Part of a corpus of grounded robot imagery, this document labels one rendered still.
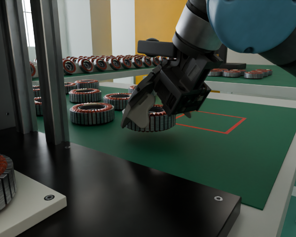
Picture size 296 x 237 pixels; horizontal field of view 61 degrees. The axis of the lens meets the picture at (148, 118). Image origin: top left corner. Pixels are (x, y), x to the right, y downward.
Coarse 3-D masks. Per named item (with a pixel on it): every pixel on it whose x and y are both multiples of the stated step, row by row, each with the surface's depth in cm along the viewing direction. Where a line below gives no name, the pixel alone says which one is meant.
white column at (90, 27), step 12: (72, 0) 389; (84, 0) 375; (96, 0) 380; (108, 0) 399; (72, 12) 395; (84, 12) 381; (96, 12) 384; (108, 12) 403; (72, 24) 401; (84, 24) 386; (96, 24) 387; (108, 24) 407; (72, 36) 407; (84, 36) 392; (96, 36) 391; (108, 36) 411; (72, 48) 414; (84, 48) 398; (96, 48) 395; (108, 48) 416
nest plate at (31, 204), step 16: (16, 176) 30; (16, 192) 27; (32, 192) 27; (48, 192) 27; (16, 208) 24; (32, 208) 24; (48, 208) 24; (0, 224) 22; (16, 224) 22; (32, 224) 23
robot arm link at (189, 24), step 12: (192, 12) 34; (180, 24) 36; (192, 24) 35; (204, 24) 34; (180, 36) 37; (192, 36) 35; (204, 36) 35; (216, 36) 35; (204, 48) 36; (216, 48) 37
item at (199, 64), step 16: (176, 32) 39; (192, 48) 36; (160, 64) 43; (176, 64) 41; (192, 64) 38; (208, 64) 36; (160, 80) 43; (176, 80) 41; (192, 80) 39; (160, 96) 45; (176, 96) 40; (192, 96) 41; (176, 112) 43
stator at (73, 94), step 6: (72, 90) 89; (78, 90) 90; (84, 90) 92; (90, 90) 92; (96, 90) 89; (72, 96) 85; (78, 96) 84; (84, 96) 84; (90, 96) 84; (96, 96) 86; (78, 102) 84; (84, 102) 84; (90, 102) 86
